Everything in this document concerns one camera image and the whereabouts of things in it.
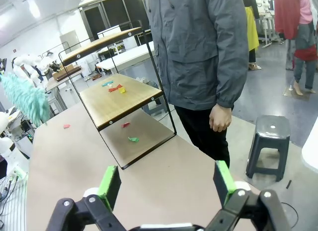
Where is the person left forearm grey sleeve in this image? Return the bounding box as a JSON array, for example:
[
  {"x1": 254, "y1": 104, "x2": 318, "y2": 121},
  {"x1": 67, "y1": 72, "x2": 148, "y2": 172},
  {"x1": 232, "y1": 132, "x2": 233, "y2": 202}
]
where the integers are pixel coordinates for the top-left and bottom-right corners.
[{"x1": 216, "y1": 49, "x2": 250, "y2": 110}]

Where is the white background desk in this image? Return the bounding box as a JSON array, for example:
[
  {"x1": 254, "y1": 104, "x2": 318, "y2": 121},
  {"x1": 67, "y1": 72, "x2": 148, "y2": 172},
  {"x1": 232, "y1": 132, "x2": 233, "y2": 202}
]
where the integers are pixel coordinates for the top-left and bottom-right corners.
[{"x1": 258, "y1": 14, "x2": 276, "y2": 47}]

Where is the mannequin in red garment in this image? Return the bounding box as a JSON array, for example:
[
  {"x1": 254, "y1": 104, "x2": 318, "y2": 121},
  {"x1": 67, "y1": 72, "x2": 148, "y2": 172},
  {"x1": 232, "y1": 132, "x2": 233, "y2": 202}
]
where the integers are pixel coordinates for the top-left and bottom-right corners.
[{"x1": 274, "y1": 0, "x2": 318, "y2": 96}]

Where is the green white power strip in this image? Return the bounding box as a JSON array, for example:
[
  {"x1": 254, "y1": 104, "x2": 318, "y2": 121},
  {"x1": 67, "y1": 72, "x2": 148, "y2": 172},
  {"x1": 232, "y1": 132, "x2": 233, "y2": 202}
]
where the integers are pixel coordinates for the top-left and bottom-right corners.
[{"x1": 11, "y1": 167, "x2": 28, "y2": 182}]

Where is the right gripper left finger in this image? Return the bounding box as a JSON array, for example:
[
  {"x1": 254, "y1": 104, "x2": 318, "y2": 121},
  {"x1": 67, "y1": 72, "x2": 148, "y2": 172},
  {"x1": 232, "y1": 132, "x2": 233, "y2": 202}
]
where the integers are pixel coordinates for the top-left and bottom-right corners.
[{"x1": 46, "y1": 165, "x2": 127, "y2": 231}]

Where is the dark grey plastic stool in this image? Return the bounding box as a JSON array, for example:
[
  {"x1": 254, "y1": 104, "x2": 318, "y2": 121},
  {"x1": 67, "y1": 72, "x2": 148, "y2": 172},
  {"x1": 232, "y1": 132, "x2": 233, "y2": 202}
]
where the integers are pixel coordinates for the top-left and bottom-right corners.
[{"x1": 245, "y1": 115, "x2": 291, "y2": 182}]

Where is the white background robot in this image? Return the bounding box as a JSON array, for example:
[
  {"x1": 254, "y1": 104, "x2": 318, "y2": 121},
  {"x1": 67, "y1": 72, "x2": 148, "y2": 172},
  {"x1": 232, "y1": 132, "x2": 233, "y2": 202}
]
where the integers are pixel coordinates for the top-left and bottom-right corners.
[{"x1": 12, "y1": 53, "x2": 54, "y2": 87}]

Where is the person in grey jacket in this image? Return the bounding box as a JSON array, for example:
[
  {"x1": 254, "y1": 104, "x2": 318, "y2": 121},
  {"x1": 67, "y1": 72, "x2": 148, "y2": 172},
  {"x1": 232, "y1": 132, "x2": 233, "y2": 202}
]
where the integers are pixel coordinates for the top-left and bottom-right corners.
[{"x1": 144, "y1": 0, "x2": 250, "y2": 171}]

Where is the black floor cable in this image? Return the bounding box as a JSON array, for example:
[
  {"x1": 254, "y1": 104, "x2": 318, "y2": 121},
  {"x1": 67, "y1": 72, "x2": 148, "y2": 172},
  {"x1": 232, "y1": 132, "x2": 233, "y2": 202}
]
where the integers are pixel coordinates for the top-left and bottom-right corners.
[{"x1": 280, "y1": 202, "x2": 299, "y2": 228}]

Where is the person left hand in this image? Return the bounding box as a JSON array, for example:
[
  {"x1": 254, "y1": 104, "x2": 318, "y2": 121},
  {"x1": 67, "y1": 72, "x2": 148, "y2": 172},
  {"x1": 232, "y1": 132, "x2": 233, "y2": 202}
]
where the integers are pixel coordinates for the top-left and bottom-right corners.
[{"x1": 209, "y1": 103, "x2": 233, "y2": 133}]

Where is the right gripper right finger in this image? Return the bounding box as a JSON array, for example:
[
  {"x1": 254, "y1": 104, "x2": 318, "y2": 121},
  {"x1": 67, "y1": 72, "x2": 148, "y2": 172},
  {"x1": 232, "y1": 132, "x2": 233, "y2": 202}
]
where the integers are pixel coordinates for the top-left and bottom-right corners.
[{"x1": 206, "y1": 160, "x2": 291, "y2": 231}]

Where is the person with yellow apron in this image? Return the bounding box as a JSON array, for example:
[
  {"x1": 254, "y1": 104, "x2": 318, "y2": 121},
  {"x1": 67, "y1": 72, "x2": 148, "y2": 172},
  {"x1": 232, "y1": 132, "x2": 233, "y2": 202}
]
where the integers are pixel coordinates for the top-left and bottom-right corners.
[{"x1": 244, "y1": 0, "x2": 261, "y2": 72}]

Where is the dark glass partition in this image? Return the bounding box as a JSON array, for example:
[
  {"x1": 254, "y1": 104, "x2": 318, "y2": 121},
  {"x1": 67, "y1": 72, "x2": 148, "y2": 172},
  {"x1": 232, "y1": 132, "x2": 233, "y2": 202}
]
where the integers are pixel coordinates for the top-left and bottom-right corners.
[{"x1": 80, "y1": 0, "x2": 150, "y2": 43}]

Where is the teal fluffy duster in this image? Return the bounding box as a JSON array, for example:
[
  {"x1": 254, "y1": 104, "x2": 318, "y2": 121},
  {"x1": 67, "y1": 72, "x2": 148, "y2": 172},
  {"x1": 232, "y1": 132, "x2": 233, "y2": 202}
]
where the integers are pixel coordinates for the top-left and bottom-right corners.
[{"x1": 0, "y1": 72, "x2": 50, "y2": 127}]

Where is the brown flat box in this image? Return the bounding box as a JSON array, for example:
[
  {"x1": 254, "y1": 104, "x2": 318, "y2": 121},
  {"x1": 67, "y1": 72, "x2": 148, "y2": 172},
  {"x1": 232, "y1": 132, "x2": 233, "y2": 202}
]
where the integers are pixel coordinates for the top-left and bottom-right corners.
[{"x1": 51, "y1": 66, "x2": 84, "y2": 82}]

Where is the wooden shelf with black frame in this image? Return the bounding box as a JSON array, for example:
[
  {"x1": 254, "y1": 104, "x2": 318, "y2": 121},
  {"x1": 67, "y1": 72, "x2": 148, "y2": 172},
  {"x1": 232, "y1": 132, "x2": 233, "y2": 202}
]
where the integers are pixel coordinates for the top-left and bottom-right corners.
[{"x1": 58, "y1": 19, "x2": 177, "y2": 170}]

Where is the long white background table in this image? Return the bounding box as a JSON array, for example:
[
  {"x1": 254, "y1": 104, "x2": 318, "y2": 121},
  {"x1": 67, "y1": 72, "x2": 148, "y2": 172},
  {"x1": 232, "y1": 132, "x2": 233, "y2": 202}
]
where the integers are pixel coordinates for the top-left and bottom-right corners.
[{"x1": 95, "y1": 43, "x2": 156, "y2": 75}]

